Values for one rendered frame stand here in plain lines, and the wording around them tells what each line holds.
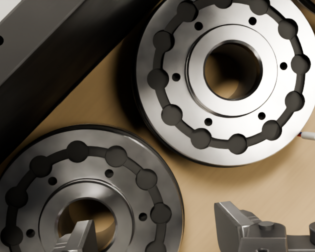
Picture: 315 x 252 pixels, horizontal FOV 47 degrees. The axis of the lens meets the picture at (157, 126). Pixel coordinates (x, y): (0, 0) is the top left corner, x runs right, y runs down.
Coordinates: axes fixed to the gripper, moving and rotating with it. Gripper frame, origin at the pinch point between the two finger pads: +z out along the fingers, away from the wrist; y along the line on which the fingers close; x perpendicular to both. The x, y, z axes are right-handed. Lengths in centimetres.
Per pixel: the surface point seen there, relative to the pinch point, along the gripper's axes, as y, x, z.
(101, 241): -3.0, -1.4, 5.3
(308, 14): 10.2, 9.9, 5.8
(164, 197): 0.7, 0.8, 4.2
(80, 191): -3.5, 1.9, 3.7
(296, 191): 9.3, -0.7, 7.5
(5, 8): -11.0, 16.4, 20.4
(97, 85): -2.3, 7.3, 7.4
